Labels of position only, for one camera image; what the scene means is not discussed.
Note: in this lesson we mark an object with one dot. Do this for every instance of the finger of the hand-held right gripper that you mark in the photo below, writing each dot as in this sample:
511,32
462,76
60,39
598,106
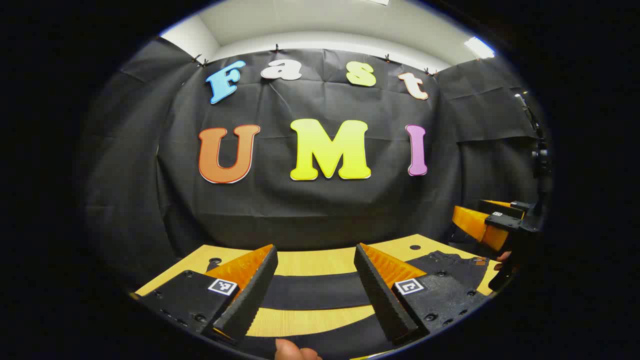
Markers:
475,225
502,205

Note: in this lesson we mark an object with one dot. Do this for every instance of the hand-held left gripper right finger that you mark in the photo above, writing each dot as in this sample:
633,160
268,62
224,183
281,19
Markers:
382,300

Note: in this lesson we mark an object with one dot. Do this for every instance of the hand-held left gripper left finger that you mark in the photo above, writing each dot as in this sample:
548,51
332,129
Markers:
250,300

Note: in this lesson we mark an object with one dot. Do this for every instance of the black jeans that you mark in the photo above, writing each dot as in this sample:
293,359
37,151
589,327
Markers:
320,292

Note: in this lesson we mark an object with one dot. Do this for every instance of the black tripod stand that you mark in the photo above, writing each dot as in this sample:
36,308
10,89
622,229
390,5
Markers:
541,160

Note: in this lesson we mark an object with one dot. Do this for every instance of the ceiling light panel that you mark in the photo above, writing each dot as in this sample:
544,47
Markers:
479,47

